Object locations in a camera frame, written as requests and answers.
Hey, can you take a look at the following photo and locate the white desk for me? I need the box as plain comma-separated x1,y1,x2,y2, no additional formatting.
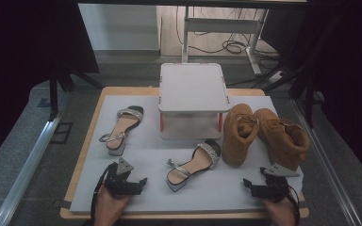
181,6,270,75

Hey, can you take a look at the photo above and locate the person's right hand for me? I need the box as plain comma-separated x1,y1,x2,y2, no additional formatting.
262,196,297,226

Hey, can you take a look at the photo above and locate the black frame bar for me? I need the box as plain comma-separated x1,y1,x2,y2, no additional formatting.
76,0,309,9

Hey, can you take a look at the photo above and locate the coiled black floor cable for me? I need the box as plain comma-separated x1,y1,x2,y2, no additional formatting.
221,39,250,56

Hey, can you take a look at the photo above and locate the person's left hand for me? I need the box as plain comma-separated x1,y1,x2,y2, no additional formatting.
93,186,131,226

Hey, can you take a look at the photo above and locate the aluminium frame rail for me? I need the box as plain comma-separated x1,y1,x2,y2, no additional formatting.
291,97,362,226
0,93,72,226

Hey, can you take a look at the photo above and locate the silver strap heeled sandal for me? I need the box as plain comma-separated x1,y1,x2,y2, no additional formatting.
165,138,222,193
98,105,145,157

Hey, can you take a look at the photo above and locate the white two-tier shoe rack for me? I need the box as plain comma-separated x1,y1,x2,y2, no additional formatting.
157,62,231,140

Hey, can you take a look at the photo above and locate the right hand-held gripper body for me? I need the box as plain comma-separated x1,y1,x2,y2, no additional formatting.
250,163,300,203

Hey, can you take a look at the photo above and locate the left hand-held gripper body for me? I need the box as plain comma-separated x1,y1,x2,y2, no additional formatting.
103,156,144,200

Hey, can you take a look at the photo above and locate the black hanging cable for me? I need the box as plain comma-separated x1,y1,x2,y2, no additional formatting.
174,6,224,55

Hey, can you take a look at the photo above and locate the tan suede boot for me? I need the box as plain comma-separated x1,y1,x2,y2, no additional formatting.
221,103,260,168
253,107,311,172

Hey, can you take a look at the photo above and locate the white power strip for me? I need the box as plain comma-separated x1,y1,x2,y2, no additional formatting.
268,70,286,84

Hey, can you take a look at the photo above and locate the white table mat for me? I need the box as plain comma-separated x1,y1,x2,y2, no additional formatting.
69,94,305,215

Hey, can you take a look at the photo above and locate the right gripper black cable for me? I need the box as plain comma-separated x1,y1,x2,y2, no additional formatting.
284,184,302,226

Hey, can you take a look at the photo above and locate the black tripod stand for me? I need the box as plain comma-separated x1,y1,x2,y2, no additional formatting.
261,15,343,128
47,62,104,121

